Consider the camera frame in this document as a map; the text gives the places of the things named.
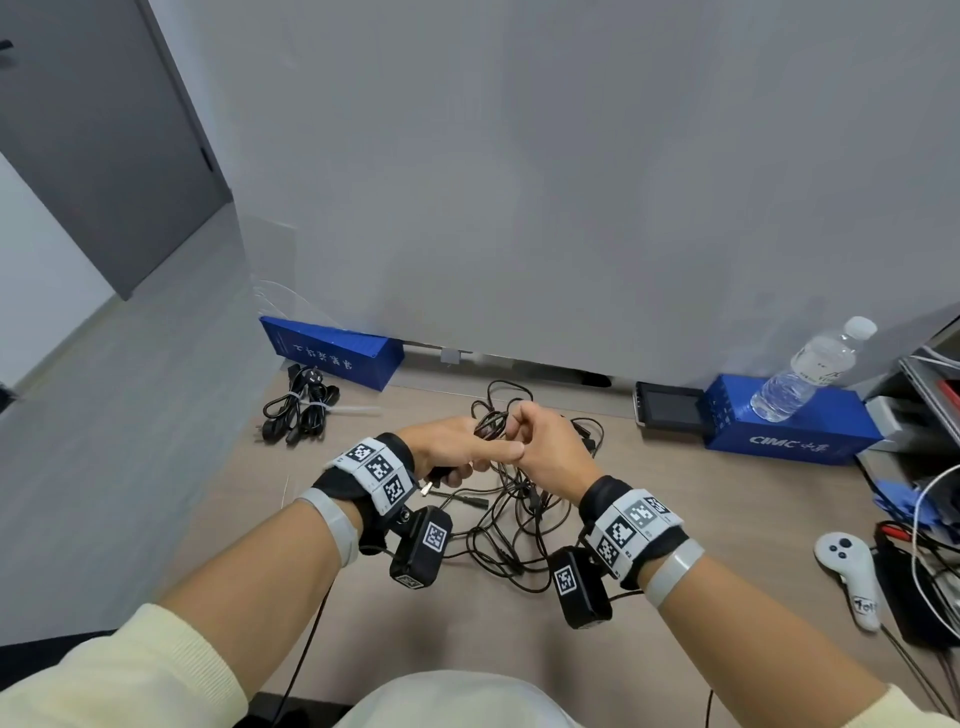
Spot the right wrist marker strap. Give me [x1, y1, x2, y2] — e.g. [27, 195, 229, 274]
[577, 476, 690, 590]

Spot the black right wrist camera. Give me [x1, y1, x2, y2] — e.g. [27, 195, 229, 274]
[547, 545, 614, 630]

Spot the light wooden table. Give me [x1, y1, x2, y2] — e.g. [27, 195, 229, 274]
[164, 359, 960, 728]

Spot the grey wristband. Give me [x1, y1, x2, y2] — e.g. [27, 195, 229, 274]
[643, 539, 706, 609]
[294, 487, 361, 569]

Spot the person's right hand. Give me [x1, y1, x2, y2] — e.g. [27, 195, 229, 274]
[503, 401, 605, 504]

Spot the person's left hand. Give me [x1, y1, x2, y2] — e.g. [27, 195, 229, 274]
[393, 416, 526, 489]

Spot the grey door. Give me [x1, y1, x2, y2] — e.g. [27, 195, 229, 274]
[0, 0, 232, 301]

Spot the blue triangular box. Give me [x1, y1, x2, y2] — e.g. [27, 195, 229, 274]
[260, 314, 405, 393]

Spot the blue rectangular box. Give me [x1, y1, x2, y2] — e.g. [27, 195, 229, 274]
[701, 374, 885, 466]

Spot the left wrist marker strap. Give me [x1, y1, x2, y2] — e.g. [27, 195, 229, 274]
[311, 432, 418, 556]

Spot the black left camera cable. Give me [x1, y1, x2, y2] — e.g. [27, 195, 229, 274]
[273, 581, 335, 728]

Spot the wrist marker strap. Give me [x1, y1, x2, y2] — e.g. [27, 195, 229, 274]
[311, 432, 418, 556]
[577, 476, 690, 590]

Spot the grey right wristband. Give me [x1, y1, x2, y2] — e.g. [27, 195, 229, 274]
[643, 539, 706, 609]

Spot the clear plastic water bottle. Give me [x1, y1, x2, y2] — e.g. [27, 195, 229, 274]
[749, 314, 879, 424]

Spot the person's right forearm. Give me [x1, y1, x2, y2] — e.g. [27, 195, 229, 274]
[659, 558, 960, 728]

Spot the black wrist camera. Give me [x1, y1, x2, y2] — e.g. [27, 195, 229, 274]
[388, 506, 455, 592]
[547, 545, 614, 630]

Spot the blue plastic item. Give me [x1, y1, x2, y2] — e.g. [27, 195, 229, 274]
[873, 479, 939, 526]

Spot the white game controller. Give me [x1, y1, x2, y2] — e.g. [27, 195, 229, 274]
[814, 532, 883, 634]

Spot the small black screen device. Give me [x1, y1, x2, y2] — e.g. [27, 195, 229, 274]
[633, 380, 706, 433]

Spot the grey metal rack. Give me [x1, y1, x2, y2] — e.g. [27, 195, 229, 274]
[854, 314, 960, 489]

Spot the black power adapter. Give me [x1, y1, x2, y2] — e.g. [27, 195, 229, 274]
[873, 524, 960, 650]

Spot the person's left forearm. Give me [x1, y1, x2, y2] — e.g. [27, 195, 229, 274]
[0, 502, 343, 728]

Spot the thick black power cable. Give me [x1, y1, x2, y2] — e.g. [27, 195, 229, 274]
[284, 363, 343, 448]

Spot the black office chair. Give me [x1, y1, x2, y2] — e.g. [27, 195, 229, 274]
[247, 693, 354, 728]

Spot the pile of black cables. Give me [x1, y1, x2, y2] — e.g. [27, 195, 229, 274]
[442, 378, 609, 579]

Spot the person's cream sweater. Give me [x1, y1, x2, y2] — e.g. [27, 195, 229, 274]
[352, 671, 579, 728]

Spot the grey left wristband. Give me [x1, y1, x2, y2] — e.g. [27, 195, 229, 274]
[294, 487, 361, 569]

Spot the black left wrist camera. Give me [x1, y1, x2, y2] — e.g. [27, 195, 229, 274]
[388, 506, 455, 592]

